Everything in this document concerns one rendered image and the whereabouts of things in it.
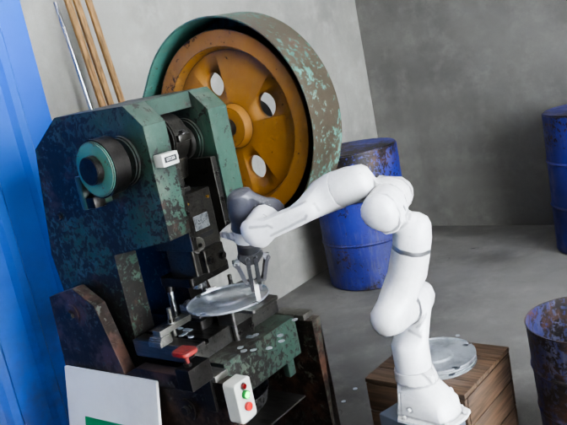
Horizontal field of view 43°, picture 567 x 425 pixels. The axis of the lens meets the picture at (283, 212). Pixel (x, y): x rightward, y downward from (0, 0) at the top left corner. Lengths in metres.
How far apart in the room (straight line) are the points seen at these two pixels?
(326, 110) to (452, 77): 3.05
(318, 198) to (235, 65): 0.83
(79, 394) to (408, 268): 1.40
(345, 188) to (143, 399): 1.06
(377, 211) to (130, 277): 1.03
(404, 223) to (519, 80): 3.42
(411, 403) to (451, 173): 3.60
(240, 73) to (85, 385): 1.28
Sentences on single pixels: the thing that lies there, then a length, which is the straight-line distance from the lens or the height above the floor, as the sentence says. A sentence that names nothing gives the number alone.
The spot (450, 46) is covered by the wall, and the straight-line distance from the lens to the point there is 5.47.
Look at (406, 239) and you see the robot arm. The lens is 2.00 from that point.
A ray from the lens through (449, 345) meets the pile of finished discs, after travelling 2.84.
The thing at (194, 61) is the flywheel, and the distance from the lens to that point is 2.81.
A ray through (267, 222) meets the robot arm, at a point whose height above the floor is 1.10.
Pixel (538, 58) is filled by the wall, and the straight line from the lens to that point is 5.25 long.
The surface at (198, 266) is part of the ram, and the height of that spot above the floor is 0.92.
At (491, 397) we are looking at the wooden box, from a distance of 2.75.
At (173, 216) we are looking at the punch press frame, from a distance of 2.32.
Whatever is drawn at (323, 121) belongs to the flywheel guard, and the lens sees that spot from 2.49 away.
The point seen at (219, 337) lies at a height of 0.69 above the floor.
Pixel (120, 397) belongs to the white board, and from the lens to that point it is 2.68.
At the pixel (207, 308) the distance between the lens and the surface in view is 2.47.
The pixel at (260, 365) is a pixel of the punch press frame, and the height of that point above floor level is 0.56.
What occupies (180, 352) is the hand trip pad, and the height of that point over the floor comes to 0.76.
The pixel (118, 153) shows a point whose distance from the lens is 2.24.
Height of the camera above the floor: 1.57
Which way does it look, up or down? 13 degrees down
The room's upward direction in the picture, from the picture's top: 11 degrees counter-clockwise
